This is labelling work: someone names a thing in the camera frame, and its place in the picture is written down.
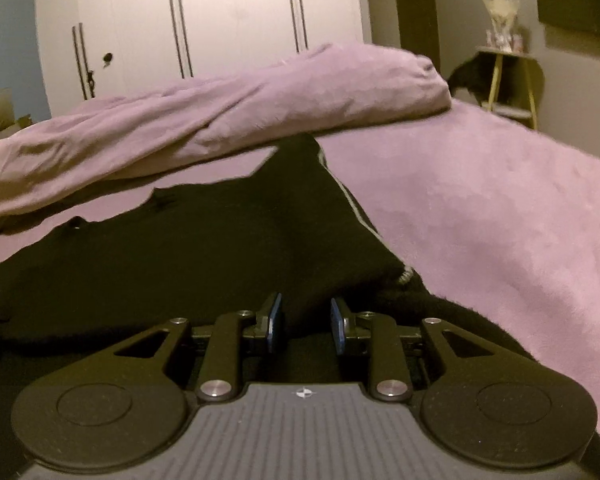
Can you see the yellow-legged side table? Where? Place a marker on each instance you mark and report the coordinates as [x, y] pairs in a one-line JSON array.
[[505, 52]]

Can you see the white wardrobe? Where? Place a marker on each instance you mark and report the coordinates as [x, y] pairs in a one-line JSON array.
[[230, 10]]

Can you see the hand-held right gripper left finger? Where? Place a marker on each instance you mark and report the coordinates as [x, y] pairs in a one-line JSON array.
[[275, 325]]

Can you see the dark door frame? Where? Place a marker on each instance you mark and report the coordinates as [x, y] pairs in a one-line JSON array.
[[415, 5]]

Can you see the purple bed sheet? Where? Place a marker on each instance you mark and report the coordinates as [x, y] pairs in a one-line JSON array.
[[480, 210]]

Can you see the black knit garment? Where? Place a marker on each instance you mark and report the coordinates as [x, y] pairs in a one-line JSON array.
[[205, 250]]

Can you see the dark cloth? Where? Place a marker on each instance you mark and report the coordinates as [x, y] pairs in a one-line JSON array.
[[472, 77]]

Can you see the purple duvet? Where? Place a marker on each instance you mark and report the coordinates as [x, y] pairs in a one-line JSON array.
[[230, 105]]

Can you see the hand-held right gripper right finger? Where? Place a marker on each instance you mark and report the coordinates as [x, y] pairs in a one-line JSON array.
[[337, 330]]

